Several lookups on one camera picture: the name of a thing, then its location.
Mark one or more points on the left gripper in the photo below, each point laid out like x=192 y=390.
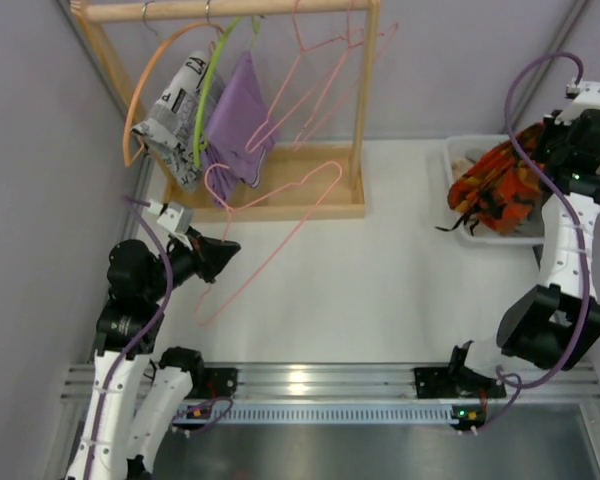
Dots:
x=202 y=258

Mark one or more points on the orange camouflage trousers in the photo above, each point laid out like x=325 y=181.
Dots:
x=499 y=191

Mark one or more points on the grey trousers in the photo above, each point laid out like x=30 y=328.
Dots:
x=532 y=225

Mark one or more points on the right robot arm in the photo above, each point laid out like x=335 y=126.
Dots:
x=551 y=166

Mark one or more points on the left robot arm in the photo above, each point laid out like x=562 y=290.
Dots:
x=135 y=399

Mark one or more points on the green hanger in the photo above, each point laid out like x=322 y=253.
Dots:
x=198 y=142

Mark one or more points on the purple trousers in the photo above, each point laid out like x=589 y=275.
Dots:
x=240 y=111

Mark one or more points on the newspaper print trousers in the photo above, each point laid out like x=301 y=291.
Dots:
x=168 y=127

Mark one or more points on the wooden clothes rack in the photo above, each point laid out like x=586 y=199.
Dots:
x=286 y=163

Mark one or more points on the beige garment in basket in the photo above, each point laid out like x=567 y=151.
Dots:
x=460 y=166

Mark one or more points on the white plastic basket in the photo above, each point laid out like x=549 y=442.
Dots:
x=455 y=147

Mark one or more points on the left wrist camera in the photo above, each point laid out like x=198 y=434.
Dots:
x=172 y=217

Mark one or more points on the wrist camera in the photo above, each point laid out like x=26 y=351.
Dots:
x=172 y=217
x=583 y=95

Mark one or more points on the perforated cable duct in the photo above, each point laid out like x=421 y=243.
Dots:
x=334 y=414

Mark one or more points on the aluminium mounting rail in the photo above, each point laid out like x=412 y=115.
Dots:
x=380 y=381

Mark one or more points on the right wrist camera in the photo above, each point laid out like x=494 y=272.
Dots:
x=583 y=95

